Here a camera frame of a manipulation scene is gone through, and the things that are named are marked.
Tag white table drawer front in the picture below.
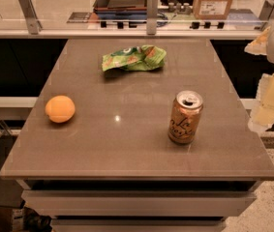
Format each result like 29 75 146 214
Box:
22 190 256 217

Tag orange LaCroix soda can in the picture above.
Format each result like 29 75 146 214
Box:
168 90 203 144

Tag green rice chip bag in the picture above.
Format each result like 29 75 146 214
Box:
102 44 167 72

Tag orange fruit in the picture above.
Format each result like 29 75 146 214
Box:
45 96 76 123

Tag left metal glass bracket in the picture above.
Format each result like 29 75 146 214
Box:
18 0 42 35

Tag middle metal glass bracket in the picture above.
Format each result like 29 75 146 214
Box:
146 0 158 35

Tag cardboard box with label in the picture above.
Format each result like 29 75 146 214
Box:
193 0 232 19

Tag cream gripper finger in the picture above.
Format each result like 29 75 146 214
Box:
248 73 274 132
244 27 270 55

